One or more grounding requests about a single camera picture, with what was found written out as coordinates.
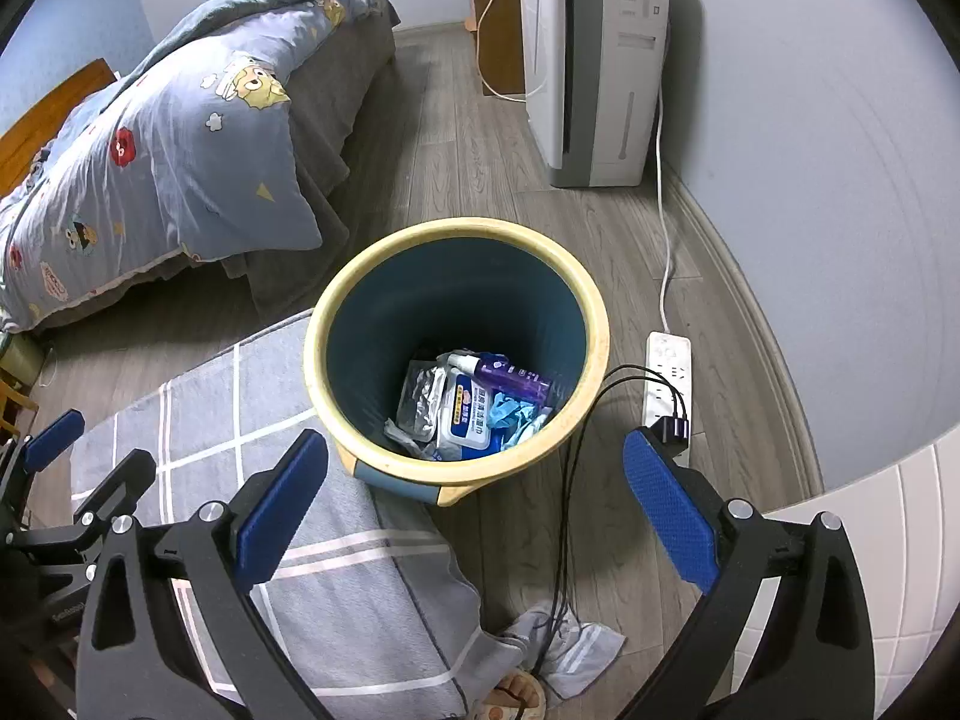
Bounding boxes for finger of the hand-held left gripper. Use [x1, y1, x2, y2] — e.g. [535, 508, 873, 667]
[0, 409, 85, 500]
[71, 448, 158, 541]

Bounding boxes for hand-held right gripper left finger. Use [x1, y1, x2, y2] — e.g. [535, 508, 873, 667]
[75, 427, 331, 720]

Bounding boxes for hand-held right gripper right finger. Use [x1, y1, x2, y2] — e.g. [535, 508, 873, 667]
[622, 427, 878, 720]

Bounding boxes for black silver foil wrapper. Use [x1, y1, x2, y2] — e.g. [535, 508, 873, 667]
[385, 360, 455, 458]

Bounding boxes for blue rubber glove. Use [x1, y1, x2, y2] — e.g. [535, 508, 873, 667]
[486, 394, 556, 452]

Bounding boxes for purple plastic bottle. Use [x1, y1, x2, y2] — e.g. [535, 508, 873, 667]
[448, 351, 560, 404]

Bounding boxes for blue white wet wipes packet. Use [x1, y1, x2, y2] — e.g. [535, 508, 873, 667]
[433, 367, 530, 460]

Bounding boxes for blue bin with yellow rim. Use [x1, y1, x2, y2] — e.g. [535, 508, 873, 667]
[302, 217, 612, 507]

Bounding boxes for green waste bin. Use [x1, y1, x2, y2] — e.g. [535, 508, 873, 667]
[0, 334, 40, 391]

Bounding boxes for black charger plug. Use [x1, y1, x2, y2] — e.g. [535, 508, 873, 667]
[649, 416, 695, 458]

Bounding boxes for grey checked blanket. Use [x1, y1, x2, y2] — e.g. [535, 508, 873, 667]
[69, 307, 488, 720]

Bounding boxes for white power strip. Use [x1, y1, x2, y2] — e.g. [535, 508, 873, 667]
[645, 330, 692, 466]

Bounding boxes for grey floor cloth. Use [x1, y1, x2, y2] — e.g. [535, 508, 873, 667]
[480, 600, 627, 698]

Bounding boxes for person's foot in slipper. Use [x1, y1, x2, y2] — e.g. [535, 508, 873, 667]
[478, 671, 548, 720]

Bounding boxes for blue printed duvet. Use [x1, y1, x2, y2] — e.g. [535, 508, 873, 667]
[0, 0, 391, 332]

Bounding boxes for wooden bed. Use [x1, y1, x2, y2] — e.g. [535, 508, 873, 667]
[0, 7, 398, 331]

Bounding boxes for white air purifier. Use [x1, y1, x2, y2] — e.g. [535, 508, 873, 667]
[517, 0, 672, 188]

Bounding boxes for wooden cabinet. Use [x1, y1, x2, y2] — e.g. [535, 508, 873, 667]
[465, 0, 526, 98]

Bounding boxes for black cable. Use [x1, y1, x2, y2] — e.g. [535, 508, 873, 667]
[525, 364, 687, 691]
[547, 380, 680, 620]

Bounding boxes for white cable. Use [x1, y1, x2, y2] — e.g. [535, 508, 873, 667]
[654, 11, 677, 335]
[474, 0, 526, 102]

